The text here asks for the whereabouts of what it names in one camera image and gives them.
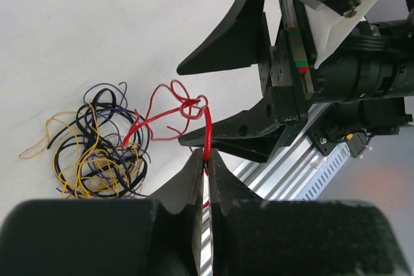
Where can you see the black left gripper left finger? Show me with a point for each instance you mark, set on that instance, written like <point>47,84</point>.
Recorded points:
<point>158,235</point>

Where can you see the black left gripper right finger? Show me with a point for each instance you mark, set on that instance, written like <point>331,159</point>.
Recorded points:
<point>254,236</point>

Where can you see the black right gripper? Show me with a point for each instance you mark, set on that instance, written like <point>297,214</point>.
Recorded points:
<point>278,118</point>

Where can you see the aluminium mounting rail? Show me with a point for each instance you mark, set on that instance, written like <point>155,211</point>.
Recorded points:
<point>274,178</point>

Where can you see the white slotted cable duct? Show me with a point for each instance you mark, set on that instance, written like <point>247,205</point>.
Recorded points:
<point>319,174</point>

